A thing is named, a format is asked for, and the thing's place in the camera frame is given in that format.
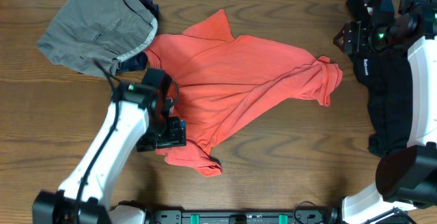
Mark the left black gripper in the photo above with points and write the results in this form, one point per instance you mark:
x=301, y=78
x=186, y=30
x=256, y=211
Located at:
x=177, y=138

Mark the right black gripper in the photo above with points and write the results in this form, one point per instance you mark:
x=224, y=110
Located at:
x=350, y=29

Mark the red soccer t-shirt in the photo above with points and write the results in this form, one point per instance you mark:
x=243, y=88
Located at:
x=225, y=82

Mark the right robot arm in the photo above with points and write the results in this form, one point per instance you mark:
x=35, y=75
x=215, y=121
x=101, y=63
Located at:
x=405, y=180

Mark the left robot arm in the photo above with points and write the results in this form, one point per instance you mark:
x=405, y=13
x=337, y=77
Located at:
x=139, y=118

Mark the black t-shirt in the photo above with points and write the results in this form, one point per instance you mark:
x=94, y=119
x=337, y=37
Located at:
x=387, y=77

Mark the dark navy folded garment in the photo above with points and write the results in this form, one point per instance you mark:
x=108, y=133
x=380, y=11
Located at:
x=139, y=61

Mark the grey-brown folded shorts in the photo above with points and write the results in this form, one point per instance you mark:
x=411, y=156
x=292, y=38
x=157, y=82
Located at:
x=94, y=36

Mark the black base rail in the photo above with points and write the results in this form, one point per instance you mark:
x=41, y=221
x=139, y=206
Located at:
x=239, y=217

